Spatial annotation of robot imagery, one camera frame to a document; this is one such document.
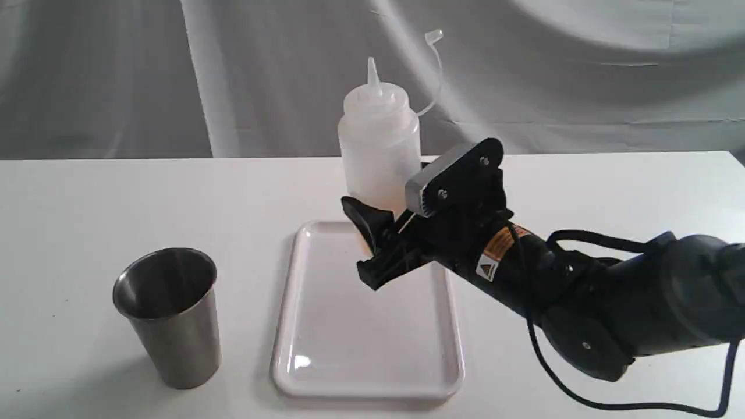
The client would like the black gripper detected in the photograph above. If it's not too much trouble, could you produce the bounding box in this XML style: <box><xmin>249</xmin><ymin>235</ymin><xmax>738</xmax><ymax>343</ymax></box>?
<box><xmin>341</xmin><ymin>176</ymin><xmax>516</xmax><ymax>291</ymax></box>

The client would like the grey fabric backdrop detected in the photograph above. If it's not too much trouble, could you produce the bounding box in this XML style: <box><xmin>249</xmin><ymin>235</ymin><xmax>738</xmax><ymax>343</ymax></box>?
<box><xmin>1</xmin><ymin>1</ymin><xmax>743</xmax><ymax>160</ymax></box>

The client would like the black camera cable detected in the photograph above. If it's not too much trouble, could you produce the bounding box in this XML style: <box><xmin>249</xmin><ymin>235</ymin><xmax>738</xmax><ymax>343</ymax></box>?
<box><xmin>506</xmin><ymin>224</ymin><xmax>743</xmax><ymax>419</ymax></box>

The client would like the stainless steel cup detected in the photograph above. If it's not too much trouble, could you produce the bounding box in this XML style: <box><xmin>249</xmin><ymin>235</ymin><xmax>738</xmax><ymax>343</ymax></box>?
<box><xmin>112</xmin><ymin>247</ymin><xmax>221</xmax><ymax>389</ymax></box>

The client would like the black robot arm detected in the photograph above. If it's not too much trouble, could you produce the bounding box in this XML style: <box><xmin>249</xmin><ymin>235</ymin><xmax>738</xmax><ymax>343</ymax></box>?
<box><xmin>341</xmin><ymin>174</ymin><xmax>743</xmax><ymax>382</ymax></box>

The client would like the white plastic tray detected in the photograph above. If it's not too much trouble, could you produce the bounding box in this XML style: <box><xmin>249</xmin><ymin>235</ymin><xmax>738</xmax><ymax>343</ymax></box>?
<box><xmin>272</xmin><ymin>221</ymin><xmax>465</xmax><ymax>401</ymax></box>

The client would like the clear plastic squeeze bottle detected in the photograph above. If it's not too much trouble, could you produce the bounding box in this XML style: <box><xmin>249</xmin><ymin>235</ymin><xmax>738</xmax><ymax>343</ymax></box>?
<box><xmin>338</xmin><ymin>29</ymin><xmax>444</xmax><ymax>216</ymax></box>

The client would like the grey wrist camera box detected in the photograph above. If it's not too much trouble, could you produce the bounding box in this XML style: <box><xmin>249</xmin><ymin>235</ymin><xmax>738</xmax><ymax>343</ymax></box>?
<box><xmin>405</xmin><ymin>138</ymin><xmax>505</xmax><ymax>218</ymax></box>

